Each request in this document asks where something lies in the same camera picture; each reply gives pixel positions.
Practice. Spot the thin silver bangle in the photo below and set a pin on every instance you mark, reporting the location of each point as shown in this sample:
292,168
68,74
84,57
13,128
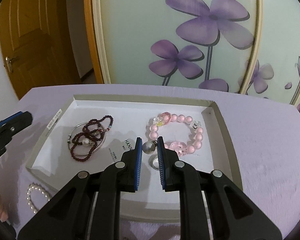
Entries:
84,142

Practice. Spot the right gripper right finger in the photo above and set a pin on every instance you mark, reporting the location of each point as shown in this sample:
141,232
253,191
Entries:
211,205

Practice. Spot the floral glass wardrobe door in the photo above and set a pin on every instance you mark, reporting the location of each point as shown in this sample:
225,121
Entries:
207,44

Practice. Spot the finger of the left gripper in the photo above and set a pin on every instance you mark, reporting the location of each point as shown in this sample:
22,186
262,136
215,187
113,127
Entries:
12,125

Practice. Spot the grey cardboard tray box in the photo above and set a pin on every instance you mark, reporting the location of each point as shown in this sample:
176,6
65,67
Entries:
51,161

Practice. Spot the brass door handle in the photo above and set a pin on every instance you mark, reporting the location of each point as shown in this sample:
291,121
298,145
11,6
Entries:
9,61

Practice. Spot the wooden door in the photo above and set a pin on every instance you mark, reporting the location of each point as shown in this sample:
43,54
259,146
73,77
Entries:
37,32

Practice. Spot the silver ball pendant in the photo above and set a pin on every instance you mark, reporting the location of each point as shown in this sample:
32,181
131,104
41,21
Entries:
149,147

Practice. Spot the silver ring pendant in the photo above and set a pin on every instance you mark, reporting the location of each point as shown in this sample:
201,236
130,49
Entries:
154,162

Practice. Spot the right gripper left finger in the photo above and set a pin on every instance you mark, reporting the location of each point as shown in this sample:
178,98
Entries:
88,206

